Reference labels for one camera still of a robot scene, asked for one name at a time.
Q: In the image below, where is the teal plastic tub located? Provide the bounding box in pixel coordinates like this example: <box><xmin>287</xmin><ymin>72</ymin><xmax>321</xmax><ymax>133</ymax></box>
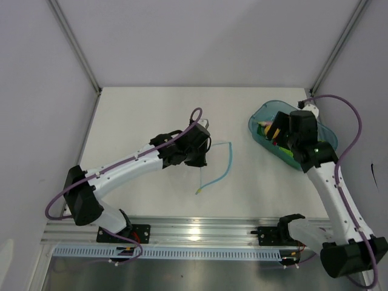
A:
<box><xmin>248</xmin><ymin>100</ymin><xmax>338</xmax><ymax>173</ymax></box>

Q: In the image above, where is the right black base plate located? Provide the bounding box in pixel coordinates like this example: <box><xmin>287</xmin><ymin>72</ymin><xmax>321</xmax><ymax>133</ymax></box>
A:
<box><xmin>250</xmin><ymin>226</ymin><xmax>300</xmax><ymax>247</ymax></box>

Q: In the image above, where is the yellow toy lemon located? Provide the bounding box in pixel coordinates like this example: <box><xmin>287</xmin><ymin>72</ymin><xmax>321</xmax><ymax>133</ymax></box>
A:
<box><xmin>264</xmin><ymin>125</ymin><xmax>276</xmax><ymax>139</ymax></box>

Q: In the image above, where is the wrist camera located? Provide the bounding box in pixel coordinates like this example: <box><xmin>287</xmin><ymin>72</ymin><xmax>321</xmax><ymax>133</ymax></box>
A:
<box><xmin>198</xmin><ymin>119</ymin><xmax>210</xmax><ymax>129</ymax></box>
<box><xmin>298</xmin><ymin>101</ymin><xmax>319</xmax><ymax>119</ymax></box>

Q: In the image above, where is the white slotted cable duct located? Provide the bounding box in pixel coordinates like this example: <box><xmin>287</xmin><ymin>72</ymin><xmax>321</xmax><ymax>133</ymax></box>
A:
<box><xmin>53</xmin><ymin>245</ymin><xmax>282</xmax><ymax>261</ymax></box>

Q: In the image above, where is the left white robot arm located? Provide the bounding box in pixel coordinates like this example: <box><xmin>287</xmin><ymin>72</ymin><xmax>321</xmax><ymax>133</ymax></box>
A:
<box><xmin>64</xmin><ymin>119</ymin><xmax>210</xmax><ymax>243</ymax></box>

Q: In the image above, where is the light green toy pepper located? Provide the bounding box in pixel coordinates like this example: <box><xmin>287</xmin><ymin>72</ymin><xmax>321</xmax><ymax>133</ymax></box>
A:
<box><xmin>276</xmin><ymin>146</ymin><xmax>293</xmax><ymax>158</ymax></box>

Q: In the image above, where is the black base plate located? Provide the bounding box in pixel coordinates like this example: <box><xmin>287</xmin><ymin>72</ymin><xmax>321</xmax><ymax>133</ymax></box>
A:
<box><xmin>96</xmin><ymin>224</ymin><xmax>151</xmax><ymax>244</ymax></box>
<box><xmin>250</xmin><ymin>226</ymin><xmax>300</xmax><ymax>247</ymax></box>

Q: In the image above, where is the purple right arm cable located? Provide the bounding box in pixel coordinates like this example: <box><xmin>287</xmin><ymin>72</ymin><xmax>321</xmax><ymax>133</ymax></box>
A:
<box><xmin>298</xmin><ymin>94</ymin><xmax>380</xmax><ymax>288</ymax></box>

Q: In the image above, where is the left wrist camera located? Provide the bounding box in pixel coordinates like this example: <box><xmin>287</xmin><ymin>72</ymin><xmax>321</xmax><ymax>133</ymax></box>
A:
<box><xmin>198</xmin><ymin>119</ymin><xmax>210</xmax><ymax>129</ymax></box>

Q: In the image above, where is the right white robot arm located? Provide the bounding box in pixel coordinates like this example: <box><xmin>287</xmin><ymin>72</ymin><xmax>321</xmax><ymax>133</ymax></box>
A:
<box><xmin>266</xmin><ymin>110</ymin><xmax>387</xmax><ymax>278</ymax></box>

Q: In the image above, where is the clear zip bag teal zipper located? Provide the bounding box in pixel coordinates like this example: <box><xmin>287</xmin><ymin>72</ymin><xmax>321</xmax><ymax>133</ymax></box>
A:
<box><xmin>169</xmin><ymin>141</ymin><xmax>234</xmax><ymax>196</ymax></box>

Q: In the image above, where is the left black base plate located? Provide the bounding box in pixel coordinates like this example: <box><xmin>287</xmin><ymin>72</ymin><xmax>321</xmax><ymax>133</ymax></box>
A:
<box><xmin>96</xmin><ymin>224</ymin><xmax>151</xmax><ymax>244</ymax></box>

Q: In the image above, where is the aluminium mounting rail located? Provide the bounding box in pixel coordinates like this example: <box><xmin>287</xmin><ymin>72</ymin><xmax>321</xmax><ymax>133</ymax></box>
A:
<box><xmin>41</xmin><ymin>216</ymin><xmax>279</xmax><ymax>249</ymax></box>

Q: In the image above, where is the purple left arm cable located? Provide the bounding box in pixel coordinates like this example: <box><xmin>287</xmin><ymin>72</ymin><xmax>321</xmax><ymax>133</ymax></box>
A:
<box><xmin>44</xmin><ymin>107</ymin><xmax>203</xmax><ymax>221</ymax></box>

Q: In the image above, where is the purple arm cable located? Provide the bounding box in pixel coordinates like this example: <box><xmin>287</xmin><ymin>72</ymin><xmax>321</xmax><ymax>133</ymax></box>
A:
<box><xmin>44</xmin><ymin>107</ymin><xmax>203</xmax><ymax>221</ymax></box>
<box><xmin>298</xmin><ymin>94</ymin><xmax>380</xmax><ymax>288</ymax></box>

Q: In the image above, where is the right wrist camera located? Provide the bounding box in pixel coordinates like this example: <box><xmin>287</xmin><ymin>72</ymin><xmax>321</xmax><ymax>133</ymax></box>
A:
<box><xmin>298</xmin><ymin>101</ymin><xmax>319</xmax><ymax>119</ymax></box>

